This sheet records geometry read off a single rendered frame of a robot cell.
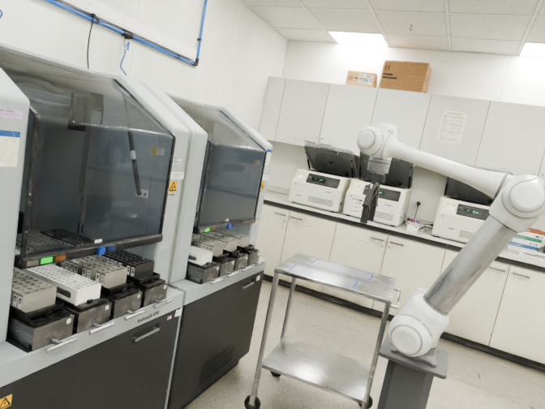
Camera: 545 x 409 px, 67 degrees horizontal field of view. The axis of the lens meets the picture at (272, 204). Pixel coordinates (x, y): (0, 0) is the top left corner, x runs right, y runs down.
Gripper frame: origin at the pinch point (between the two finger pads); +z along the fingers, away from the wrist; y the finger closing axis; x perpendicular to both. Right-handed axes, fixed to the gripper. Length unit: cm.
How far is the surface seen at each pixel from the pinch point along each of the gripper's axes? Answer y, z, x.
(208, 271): -13, 41, 66
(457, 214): 220, 5, -37
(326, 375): 32, 92, 10
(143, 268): -51, 34, 74
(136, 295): -62, 40, 66
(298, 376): 20, 92, 22
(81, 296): -84, 36, 70
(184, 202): -28, 8, 75
